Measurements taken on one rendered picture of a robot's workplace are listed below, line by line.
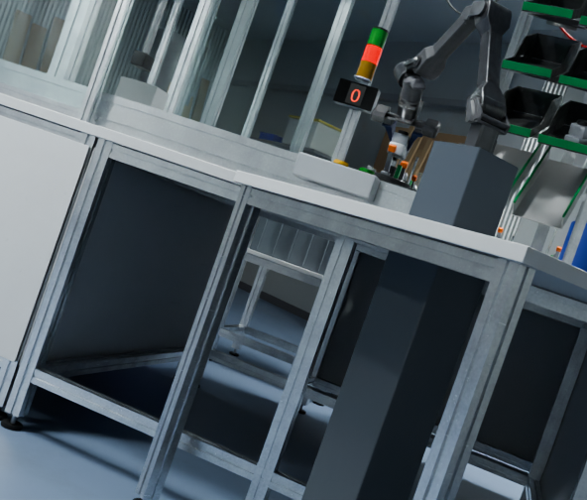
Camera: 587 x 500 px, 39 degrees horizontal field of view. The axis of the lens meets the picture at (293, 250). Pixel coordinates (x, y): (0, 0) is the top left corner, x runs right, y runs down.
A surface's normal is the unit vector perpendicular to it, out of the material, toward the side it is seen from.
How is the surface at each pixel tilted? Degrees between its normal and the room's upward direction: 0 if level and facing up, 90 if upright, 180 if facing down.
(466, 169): 90
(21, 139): 90
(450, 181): 90
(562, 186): 45
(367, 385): 90
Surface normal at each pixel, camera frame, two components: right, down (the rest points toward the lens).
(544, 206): -0.05, -0.76
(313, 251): -0.26, -0.07
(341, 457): -0.75, -0.25
